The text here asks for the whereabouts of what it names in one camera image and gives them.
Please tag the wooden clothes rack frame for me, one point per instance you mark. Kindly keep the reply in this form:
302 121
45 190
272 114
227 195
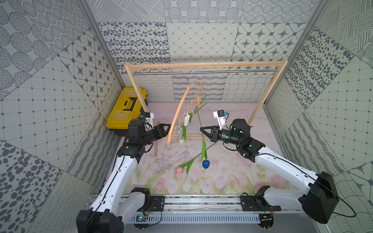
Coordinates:
280 68

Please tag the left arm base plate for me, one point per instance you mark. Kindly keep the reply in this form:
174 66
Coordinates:
153 204

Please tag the right black circuit board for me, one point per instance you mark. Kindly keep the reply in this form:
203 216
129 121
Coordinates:
266 221

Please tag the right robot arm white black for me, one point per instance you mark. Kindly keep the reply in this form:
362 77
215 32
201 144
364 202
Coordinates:
314 193

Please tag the metal rack rod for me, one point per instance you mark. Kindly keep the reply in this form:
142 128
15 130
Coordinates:
204 72

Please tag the white clothespin lower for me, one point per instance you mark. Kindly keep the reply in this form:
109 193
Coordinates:
180 133

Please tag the wooden curved clothes hanger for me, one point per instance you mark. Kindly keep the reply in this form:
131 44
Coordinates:
185 86

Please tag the yellow black toolbox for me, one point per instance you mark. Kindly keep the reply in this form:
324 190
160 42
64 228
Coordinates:
127 108

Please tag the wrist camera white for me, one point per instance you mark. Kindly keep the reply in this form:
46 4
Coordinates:
148 117
221 117

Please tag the pink artificial tulip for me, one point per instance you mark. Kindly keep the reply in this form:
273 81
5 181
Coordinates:
188 158

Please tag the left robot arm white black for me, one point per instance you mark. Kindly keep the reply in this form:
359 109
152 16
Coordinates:
107 214

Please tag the white clothespin upper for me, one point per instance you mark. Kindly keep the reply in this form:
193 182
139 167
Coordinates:
186 120

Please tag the floral pink table mat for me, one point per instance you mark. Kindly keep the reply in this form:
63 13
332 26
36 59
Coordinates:
228 173

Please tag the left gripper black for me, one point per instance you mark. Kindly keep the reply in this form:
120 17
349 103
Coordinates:
157 131

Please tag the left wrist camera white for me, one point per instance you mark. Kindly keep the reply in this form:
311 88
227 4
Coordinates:
148 117

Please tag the left green circuit board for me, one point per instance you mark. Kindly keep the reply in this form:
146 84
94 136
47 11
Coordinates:
141 222

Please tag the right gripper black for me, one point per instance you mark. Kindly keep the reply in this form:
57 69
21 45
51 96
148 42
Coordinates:
213 136

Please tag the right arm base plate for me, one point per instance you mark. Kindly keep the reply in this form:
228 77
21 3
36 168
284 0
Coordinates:
251 204

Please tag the white vented cable duct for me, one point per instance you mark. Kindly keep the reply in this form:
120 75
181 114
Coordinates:
199 218

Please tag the white clothespin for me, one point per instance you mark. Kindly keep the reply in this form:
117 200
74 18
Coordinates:
186 120
180 133

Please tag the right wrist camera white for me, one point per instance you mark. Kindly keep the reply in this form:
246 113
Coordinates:
221 117

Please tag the aluminium mounting rail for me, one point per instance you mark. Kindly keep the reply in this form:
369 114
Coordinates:
204 201

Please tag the white artificial tulip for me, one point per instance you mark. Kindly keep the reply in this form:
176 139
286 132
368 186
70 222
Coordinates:
181 142

